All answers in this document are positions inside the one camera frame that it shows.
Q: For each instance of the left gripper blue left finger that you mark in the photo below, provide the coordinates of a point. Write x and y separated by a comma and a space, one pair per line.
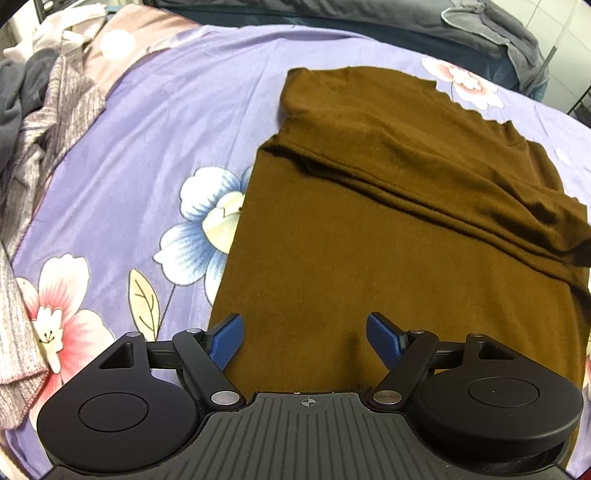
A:
203, 356

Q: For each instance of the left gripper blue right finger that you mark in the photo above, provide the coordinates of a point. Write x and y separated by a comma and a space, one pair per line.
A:
406, 354

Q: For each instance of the brown long-sleeve shirt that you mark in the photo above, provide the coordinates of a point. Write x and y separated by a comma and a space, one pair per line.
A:
380, 194

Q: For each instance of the grey striped cloth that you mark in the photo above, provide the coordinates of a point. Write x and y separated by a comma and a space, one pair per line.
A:
71, 105

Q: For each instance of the dark grey fleece garment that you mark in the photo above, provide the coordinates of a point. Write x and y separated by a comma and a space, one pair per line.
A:
23, 89

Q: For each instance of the dark grey pillow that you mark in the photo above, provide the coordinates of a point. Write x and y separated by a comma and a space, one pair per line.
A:
495, 67

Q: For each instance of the grey garment on pillow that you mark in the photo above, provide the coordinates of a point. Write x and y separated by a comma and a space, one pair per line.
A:
494, 24

